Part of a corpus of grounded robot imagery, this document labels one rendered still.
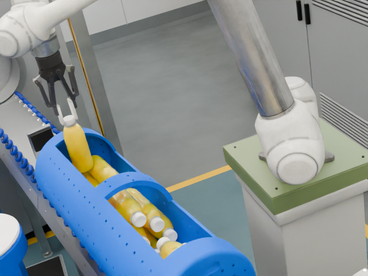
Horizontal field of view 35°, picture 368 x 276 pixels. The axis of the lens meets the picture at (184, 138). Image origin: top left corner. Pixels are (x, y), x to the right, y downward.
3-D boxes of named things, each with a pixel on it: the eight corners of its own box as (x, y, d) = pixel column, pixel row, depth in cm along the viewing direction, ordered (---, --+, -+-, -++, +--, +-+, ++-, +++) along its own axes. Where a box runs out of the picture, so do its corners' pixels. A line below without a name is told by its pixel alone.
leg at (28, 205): (50, 249, 349) (16, 161, 318) (53, 254, 344) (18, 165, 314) (41, 254, 347) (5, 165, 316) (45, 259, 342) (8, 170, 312)
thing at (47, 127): (59, 154, 251) (48, 123, 243) (62, 158, 248) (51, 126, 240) (38, 164, 247) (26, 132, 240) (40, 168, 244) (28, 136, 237)
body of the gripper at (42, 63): (55, 45, 181) (64, 72, 186) (29, 55, 178) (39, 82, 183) (63, 50, 175) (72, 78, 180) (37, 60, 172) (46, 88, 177)
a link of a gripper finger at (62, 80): (51, 69, 181) (55, 66, 182) (68, 97, 188) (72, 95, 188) (56, 72, 178) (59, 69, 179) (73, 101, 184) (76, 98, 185)
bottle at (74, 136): (98, 162, 199) (83, 115, 190) (89, 174, 194) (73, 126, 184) (80, 162, 202) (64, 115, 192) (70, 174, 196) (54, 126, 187)
